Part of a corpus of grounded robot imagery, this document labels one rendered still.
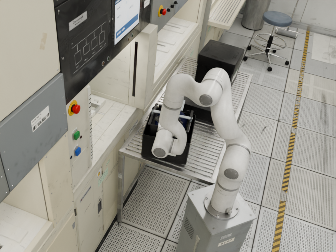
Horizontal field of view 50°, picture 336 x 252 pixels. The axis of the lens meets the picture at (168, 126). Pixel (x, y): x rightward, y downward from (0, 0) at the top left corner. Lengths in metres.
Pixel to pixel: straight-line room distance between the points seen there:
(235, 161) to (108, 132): 0.84
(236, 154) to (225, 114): 0.21
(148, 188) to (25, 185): 1.49
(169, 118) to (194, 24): 1.96
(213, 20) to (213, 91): 2.33
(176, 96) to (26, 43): 0.68
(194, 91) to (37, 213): 0.91
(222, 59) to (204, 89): 1.28
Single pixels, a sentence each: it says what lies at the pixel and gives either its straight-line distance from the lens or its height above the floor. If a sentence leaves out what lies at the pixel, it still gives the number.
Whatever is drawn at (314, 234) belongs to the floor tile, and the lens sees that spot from 3.12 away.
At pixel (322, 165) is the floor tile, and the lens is 3.69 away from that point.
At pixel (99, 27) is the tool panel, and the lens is 1.58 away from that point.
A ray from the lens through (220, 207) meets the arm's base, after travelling 1.93.
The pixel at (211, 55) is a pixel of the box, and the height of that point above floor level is 1.01.
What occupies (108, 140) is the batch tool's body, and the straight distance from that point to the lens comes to 2.11.
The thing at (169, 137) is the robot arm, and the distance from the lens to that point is 1.82.
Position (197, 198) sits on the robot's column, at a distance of 2.01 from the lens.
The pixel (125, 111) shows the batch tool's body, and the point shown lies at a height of 0.87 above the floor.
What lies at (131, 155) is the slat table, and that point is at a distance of 2.18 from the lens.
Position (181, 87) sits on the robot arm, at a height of 1.45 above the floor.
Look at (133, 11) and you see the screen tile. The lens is 1.88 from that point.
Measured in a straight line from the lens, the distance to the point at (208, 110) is 2.43.
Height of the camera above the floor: 2.31
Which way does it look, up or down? 40 degrees down
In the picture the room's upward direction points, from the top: 8 degrees clockwise
